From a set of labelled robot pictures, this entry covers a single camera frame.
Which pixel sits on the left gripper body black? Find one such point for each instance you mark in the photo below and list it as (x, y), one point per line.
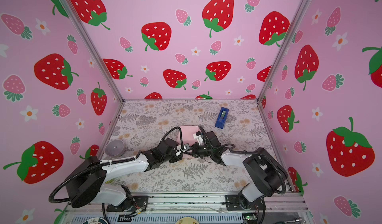
(173, 157)

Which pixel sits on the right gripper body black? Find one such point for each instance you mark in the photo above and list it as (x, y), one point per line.
(200, 151)

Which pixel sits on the purple wrapping paper sheet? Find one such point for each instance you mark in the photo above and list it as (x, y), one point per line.
(188, 136)

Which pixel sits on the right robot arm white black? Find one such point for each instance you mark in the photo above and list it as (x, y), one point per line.
(267, 175)

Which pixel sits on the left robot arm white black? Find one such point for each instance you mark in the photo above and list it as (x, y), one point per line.
(89, 183)

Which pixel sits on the blue tape dispenser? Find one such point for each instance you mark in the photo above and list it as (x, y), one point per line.
(222, 117)

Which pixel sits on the grey round lid disc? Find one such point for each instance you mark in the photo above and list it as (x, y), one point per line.
(115, 148)

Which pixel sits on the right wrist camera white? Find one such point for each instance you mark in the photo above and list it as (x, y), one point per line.
(198, 137)

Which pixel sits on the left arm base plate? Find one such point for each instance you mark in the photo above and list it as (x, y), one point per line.
(130, 205)

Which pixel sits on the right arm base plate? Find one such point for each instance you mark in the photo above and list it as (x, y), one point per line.
(239, 203)

